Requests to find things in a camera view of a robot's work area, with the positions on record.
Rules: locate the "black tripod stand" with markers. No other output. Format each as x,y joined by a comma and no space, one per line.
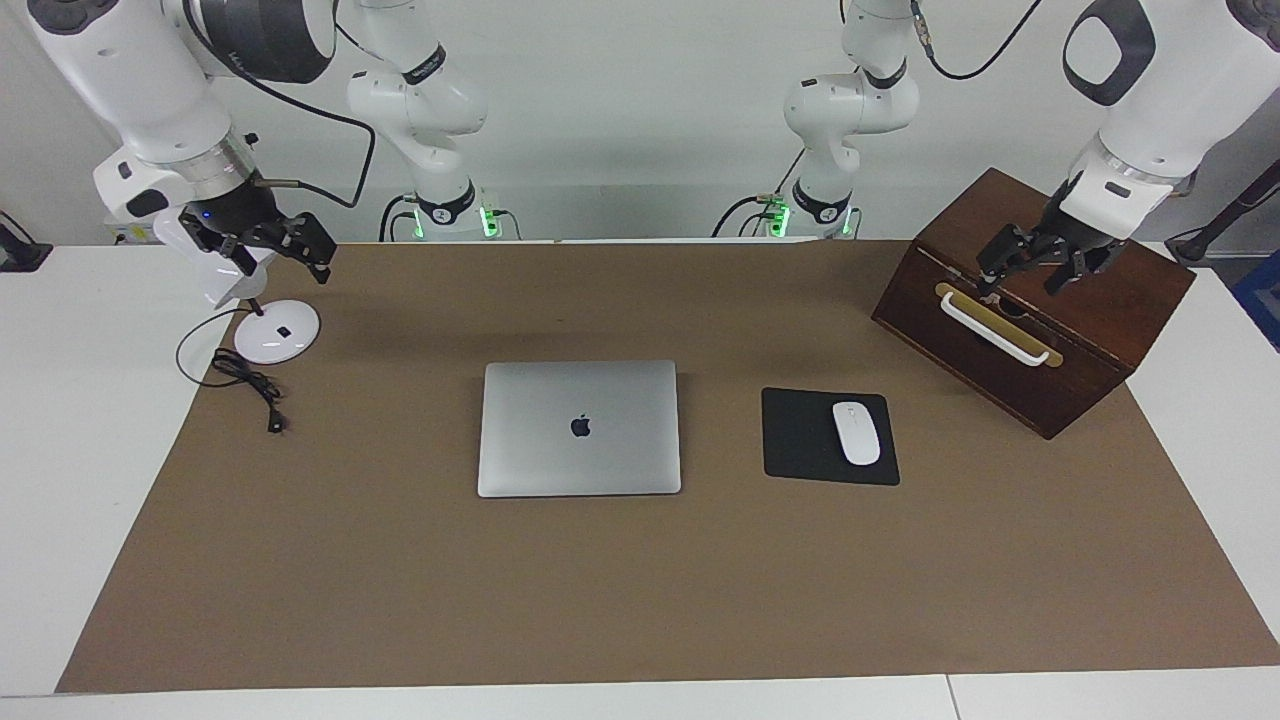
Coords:
1200,243

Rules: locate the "black mouse pad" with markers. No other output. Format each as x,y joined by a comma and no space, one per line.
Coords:
800,440

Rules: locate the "silver grey laptop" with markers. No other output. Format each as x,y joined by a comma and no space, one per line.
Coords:
600,460

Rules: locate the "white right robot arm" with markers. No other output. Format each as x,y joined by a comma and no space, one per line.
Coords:
140,80

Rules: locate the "white computer mouse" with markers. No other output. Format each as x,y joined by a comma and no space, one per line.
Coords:
857,435

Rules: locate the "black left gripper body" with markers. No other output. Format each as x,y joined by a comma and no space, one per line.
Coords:
1068,228

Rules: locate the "brown table mat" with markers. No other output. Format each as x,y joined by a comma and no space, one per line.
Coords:
640,590

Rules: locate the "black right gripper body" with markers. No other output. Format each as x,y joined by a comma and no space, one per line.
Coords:
235,212

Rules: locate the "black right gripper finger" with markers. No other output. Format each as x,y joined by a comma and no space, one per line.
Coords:
212,243
308,240

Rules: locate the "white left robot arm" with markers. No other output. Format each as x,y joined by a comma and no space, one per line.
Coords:
1170,90

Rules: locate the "black clamp mount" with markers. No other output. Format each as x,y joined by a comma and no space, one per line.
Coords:
20,255

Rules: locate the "white power strip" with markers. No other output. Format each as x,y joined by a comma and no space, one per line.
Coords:
125,236

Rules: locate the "dark brown wooden box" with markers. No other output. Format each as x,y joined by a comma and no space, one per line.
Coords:
1000,390

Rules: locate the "blue crate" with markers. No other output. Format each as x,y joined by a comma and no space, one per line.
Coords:
1262,300

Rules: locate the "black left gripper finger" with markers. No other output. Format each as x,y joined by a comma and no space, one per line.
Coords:
1080,263
1005,252

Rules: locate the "white desk lamp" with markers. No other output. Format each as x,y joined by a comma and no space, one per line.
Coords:
275,335

